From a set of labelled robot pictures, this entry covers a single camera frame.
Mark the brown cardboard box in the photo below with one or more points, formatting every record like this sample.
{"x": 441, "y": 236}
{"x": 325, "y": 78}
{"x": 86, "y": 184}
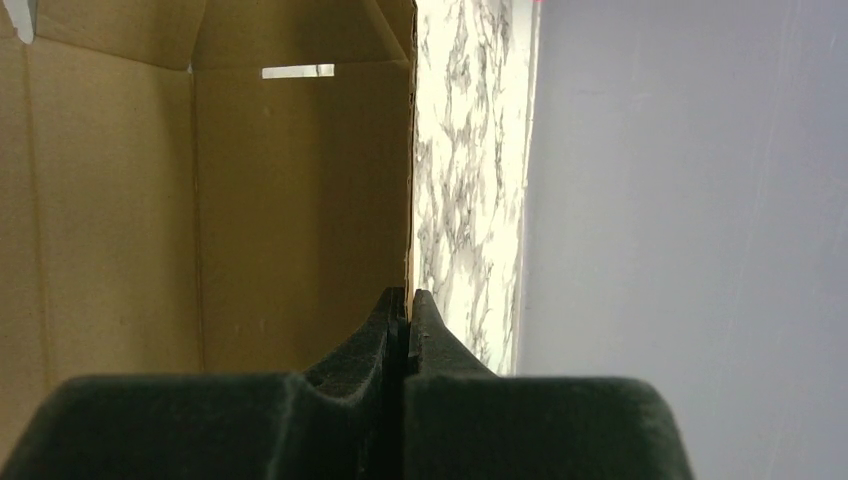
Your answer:
{"x": 196, "y": 186}

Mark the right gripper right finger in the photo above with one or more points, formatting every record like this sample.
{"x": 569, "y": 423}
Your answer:
{"x": 462, "y": 421}

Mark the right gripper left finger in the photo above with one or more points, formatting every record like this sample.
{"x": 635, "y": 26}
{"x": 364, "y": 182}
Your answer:
{"x": 339, "y": 419}

